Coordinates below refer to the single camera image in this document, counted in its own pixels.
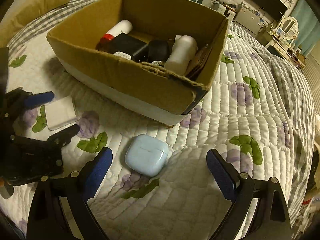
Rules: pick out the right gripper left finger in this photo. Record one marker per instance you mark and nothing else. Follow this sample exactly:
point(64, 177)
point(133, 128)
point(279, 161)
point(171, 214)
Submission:
point(46, 216)

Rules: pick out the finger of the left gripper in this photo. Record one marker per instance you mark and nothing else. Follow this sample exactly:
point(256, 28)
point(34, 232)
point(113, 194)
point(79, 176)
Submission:
point(55, 141)
point(18, 100)

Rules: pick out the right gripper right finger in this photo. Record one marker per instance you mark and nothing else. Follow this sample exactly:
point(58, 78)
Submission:
point(271, 218)

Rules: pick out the white power adapter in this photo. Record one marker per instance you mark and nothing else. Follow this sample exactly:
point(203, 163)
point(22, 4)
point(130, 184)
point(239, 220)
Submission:
point(60, 113)
point(123, 55)

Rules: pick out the light blue earbuds case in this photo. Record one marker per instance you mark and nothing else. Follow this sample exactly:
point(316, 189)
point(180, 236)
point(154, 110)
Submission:
point(147, 155)

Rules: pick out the black rectangular box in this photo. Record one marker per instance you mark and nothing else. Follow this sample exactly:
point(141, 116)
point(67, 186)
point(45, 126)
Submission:
point(128, 45)

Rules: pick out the white bottle red cap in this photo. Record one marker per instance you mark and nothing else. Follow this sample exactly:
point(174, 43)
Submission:
point(122, 27)

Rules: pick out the white cylindrical device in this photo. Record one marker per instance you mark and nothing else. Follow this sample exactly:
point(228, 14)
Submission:
point(183, 51)

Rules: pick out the pink glitter case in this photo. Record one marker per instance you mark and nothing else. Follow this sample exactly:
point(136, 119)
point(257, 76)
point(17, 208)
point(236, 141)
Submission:
point(196, 65)

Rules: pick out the floral quilted bedspread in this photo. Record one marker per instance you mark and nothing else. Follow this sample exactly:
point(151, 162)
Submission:
point(182, 202)

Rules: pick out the beige pillow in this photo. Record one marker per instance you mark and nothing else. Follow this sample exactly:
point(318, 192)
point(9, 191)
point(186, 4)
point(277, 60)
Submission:
point(22, 12)

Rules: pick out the open cardboard box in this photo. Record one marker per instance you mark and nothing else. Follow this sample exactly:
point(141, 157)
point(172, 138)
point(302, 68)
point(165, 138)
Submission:
point(142, 87)

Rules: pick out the white dressing table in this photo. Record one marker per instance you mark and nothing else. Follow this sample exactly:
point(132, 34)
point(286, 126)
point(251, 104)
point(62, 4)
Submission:
point(274, 46)

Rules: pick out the oval vanity mirror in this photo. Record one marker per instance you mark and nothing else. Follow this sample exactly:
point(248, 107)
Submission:
point(289, 26)

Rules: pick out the green window curtain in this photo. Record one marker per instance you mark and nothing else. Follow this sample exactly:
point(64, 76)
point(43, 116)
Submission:
point(308, 26)

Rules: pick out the silver mini fridge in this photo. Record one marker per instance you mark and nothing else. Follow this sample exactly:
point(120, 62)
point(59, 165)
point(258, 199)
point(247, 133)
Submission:
point(249, 20)

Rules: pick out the white suitcase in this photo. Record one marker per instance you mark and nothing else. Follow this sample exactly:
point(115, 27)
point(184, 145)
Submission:
point(222, 9)

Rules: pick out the black wall television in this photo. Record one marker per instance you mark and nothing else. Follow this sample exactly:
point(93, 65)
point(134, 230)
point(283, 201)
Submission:
point(275, 8)

